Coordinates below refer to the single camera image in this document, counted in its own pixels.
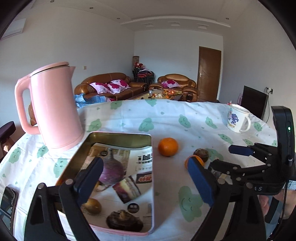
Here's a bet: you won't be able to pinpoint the right hand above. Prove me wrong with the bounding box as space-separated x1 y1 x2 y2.
257 189 296 219

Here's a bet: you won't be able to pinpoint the dark brown taro root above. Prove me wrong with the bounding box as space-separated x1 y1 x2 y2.
106 210 144 232

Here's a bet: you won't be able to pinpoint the white cloud-print tablecloth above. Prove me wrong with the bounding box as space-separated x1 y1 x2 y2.
1 100 278 240

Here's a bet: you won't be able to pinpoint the brown leather armchair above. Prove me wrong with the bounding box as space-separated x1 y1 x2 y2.
149 74 199 102

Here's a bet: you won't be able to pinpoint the purple round turnip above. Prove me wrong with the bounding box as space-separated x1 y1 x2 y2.
99 148 125 186

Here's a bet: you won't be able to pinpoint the printed paper leaflet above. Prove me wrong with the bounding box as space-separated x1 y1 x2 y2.
82 143 154 235

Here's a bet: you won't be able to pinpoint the coffee table with fruit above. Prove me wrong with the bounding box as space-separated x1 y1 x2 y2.
129 89 183 101

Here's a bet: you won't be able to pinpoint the black monitor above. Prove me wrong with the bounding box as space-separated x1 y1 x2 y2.
240 86 268 120

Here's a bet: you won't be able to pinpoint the white air conditioner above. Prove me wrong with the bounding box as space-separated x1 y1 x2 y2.
1 19 26 40

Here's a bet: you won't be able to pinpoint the pink electric kettle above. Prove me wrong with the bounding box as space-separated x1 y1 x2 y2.
15 62 84 150

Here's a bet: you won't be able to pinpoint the small brown potato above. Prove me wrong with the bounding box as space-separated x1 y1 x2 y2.
82 198 102 215

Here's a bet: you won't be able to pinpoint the pink flowered pillow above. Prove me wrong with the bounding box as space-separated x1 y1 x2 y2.
161 79 181 89
107 79 130 94

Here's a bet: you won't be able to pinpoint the dark purple stool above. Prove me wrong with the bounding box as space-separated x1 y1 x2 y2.
0 121 16 161

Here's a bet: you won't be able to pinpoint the brown wooden door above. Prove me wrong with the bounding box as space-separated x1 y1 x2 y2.
197 46 222 102

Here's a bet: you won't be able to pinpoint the white printed mug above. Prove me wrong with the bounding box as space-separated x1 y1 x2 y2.
227 104 251 133

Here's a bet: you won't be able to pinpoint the pink tin box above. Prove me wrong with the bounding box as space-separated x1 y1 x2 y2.
53 132 154 236

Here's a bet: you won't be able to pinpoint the brown leather sofa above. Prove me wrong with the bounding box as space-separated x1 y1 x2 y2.
74 72 148 100

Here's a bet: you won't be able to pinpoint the stacked dark chairs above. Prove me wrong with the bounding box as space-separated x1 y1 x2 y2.
132 62 154 85

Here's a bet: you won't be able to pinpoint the orange tangerine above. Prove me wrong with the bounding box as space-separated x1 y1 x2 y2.
184 155 205 169
158 138 179 157

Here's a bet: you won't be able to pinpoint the black smartphone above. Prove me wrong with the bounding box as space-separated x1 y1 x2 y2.
1 186 19 233

